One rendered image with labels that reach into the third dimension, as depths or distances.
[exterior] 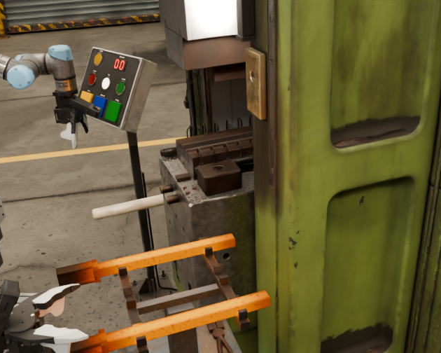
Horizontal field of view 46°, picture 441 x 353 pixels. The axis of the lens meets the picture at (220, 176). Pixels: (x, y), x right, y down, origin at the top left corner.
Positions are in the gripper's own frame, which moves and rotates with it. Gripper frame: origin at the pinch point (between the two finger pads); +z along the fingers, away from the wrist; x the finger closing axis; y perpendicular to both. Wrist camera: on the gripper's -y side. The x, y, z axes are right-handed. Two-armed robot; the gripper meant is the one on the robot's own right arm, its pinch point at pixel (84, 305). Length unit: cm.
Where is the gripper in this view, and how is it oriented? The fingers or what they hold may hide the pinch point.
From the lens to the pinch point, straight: 102.9
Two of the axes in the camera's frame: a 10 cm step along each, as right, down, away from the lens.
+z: 9.4, -1.9, 2.7
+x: 3.3, 4.1, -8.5
